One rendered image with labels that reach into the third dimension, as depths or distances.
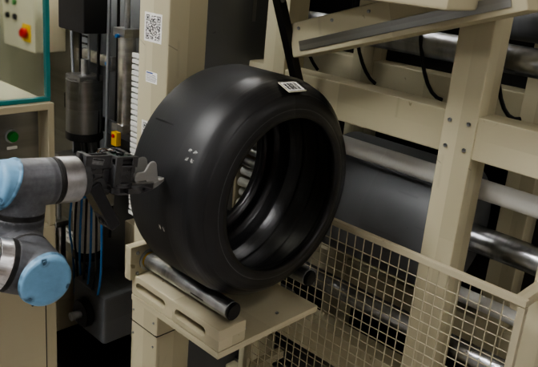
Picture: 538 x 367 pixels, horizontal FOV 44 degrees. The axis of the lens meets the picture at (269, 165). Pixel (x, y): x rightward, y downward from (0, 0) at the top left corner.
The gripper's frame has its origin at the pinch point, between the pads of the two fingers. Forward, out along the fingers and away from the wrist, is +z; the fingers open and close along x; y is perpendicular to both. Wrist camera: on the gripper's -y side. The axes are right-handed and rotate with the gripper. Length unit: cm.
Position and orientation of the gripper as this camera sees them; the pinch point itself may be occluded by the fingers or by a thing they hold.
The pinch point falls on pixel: (158, 182)
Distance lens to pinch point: 146.7
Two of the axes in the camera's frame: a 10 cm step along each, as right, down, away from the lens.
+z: 6.8, -0.5, 7.3
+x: -7.1, -2.7, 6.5
